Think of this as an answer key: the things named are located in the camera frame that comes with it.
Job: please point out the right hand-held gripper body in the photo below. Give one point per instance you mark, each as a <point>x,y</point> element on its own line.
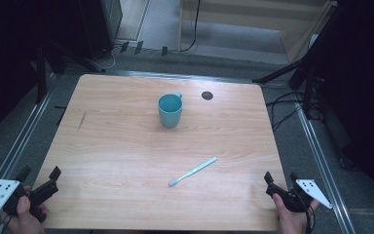
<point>289,196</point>

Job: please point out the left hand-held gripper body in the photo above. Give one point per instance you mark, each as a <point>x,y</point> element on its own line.
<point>42,192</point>

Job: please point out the light blue toothbrush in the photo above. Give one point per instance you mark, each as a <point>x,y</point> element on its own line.
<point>193,170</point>

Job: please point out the teal cup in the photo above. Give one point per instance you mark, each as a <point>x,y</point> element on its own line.
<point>170,110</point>

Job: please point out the person's right hand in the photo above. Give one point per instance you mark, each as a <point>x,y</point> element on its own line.
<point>290,219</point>

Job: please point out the person's left hand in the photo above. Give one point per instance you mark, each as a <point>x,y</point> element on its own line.
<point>24,216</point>

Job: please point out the black metal stand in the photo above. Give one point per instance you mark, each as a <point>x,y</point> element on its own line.
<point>41,74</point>

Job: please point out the dark round table grommet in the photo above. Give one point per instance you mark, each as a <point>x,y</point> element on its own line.
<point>207,95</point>

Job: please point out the black tripod stand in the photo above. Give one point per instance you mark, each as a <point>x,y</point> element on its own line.
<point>306,74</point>

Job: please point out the beige wooden furniture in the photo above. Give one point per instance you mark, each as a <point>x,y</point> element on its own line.
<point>298,35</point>

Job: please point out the black tape strip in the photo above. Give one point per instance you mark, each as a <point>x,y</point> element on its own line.
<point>138,47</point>
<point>124,46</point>
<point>164,51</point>

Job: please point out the black cabinet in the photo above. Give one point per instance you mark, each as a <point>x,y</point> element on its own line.
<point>100,26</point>

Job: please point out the aluminium floor rail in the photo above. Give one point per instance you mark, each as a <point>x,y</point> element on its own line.
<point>19,143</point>
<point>321,162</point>

